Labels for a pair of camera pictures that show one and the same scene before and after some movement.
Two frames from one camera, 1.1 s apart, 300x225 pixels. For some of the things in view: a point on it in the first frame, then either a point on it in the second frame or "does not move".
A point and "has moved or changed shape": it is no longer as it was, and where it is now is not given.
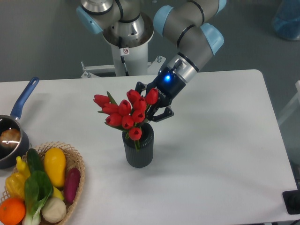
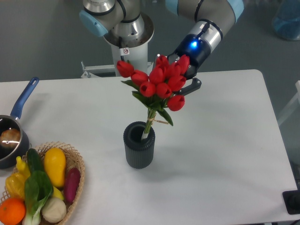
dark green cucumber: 34,161 does not move
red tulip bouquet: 128,114 has moved or changed shape
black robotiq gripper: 168,85 to 198,51
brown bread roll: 10,138 does not move
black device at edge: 291,199 does not move
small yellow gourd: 22,168 does not move
